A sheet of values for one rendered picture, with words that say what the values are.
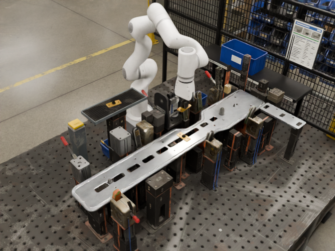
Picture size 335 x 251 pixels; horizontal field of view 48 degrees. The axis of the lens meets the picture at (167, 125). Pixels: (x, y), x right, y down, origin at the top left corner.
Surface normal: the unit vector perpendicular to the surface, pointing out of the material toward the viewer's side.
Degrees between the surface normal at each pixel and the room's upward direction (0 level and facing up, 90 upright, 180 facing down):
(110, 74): 0
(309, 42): 90
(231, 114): 0
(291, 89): 0
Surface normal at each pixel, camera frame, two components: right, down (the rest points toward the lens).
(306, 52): -0.72, 0.41
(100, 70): 0.03, -0.78
